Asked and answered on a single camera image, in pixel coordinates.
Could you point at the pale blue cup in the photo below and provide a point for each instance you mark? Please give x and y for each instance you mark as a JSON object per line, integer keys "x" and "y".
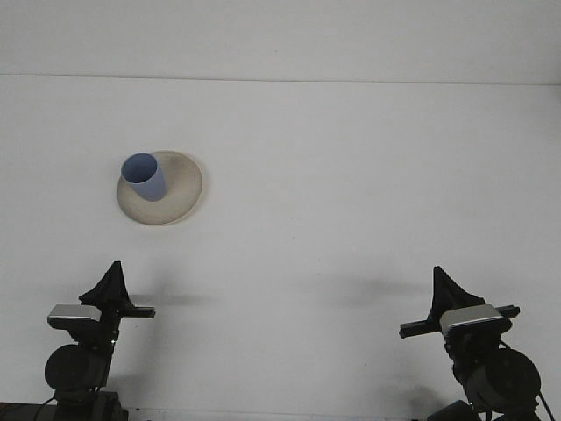
{"x": 149, "y": 184}

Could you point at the pale round plate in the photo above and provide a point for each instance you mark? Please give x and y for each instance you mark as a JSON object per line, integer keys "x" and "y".
{"x": 179, "y": 197}

